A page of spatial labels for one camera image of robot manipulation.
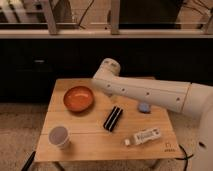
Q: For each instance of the blue sponge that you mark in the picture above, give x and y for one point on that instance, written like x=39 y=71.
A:
x=144 y=107

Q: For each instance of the white paper cup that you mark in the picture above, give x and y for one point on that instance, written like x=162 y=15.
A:
x=59 y=137

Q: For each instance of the black table leg handle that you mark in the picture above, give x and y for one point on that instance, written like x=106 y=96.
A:
x=29 y=162

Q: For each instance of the white plastic bottle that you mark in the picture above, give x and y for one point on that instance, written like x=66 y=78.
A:
x=143 y=136

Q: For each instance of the dark cabinet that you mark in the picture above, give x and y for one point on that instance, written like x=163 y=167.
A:
x=30 y=67

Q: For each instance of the orange ceramic bowl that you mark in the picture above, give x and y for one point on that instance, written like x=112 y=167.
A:
x=78 y=98

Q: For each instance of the black striped case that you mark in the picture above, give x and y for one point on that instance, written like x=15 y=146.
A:
x=112 y=119

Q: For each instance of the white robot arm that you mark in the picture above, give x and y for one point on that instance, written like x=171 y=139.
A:
x=187 y=98

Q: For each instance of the wooden folding table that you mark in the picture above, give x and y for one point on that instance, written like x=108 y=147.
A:
x=89 y=140

